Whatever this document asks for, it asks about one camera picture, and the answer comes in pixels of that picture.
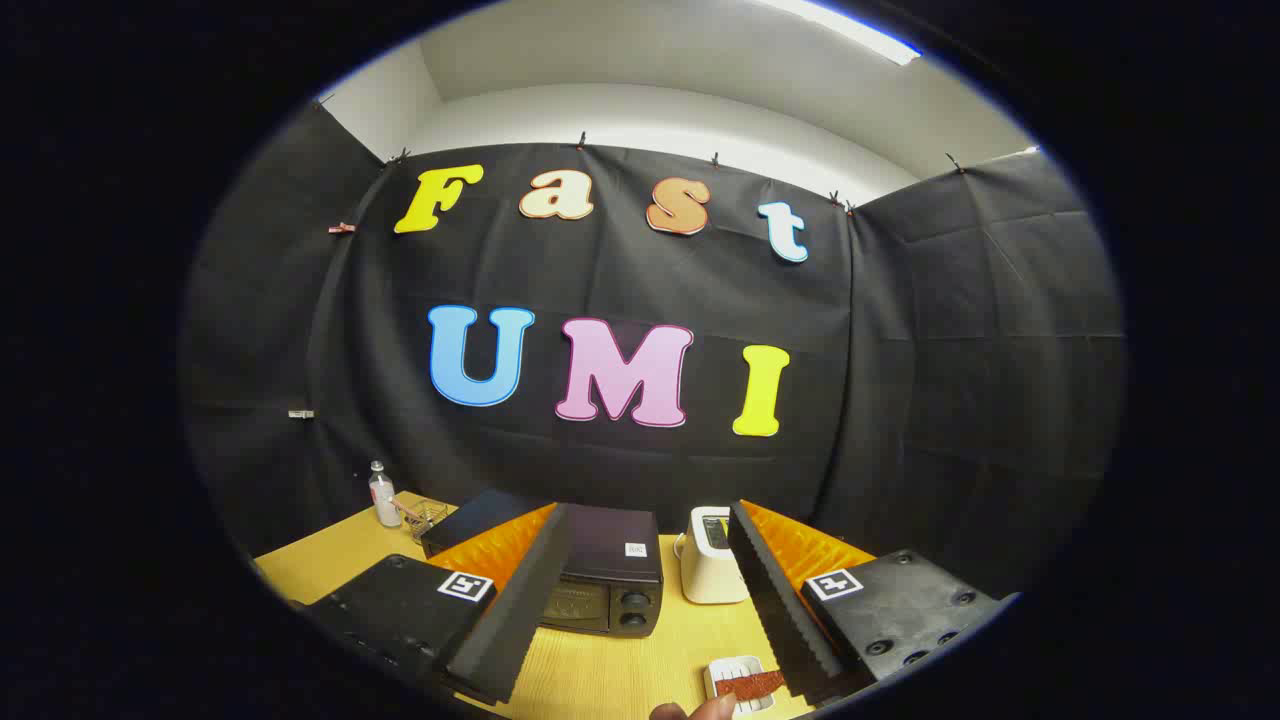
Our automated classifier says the small white ribbed plate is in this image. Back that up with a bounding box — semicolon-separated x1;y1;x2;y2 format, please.
704;655;791;715

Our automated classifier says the clear plastic bottle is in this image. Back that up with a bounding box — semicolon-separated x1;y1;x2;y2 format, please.
369;461;403;528

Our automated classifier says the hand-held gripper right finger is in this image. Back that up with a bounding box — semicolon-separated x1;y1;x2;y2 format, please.
728;500;1003;707

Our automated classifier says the black toaster oven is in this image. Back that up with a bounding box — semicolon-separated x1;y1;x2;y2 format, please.
420;487;664;639

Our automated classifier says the reddish brown meat slice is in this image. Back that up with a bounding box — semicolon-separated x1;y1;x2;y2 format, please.
715;670;787;701

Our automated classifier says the small wire basket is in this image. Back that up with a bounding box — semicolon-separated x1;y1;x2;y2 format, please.
402;498;449;542

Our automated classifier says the white pop-up toaster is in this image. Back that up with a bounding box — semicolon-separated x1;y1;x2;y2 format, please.
678;506;751;605

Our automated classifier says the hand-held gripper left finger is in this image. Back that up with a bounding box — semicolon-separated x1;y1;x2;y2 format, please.
305;503;574;705

